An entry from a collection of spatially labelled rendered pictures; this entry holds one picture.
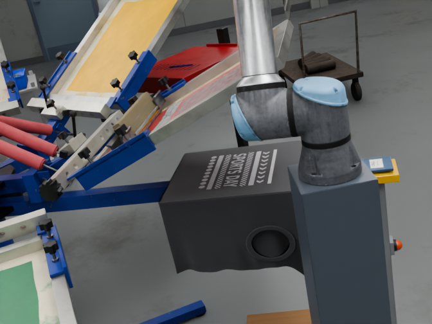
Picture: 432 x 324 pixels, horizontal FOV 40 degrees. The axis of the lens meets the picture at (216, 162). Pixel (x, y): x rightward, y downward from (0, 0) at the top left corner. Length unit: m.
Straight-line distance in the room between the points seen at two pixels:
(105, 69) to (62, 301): 1.60
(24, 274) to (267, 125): 0.90
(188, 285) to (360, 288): 1.90
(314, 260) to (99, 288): 2.23
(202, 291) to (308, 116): 2.04
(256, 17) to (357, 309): 0.76
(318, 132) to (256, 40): 0.25
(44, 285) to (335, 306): 0.81
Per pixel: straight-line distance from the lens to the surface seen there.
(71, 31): 11.02
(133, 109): 2.18
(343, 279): 1.52
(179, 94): 2.41
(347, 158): 1.41
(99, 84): 2.94
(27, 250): 1.99
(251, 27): 1.40
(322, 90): 1.34
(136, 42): 2.99
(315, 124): 1.36
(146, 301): 3.31
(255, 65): 1.39
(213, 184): 2.12
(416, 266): 3.25
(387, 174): 2.00
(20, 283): 1.84
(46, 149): 2.44
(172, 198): 2.08
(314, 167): 1.41
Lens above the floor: 1.82
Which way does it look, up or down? 22 degrees down
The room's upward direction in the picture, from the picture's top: 12 degrees counter-clockwise
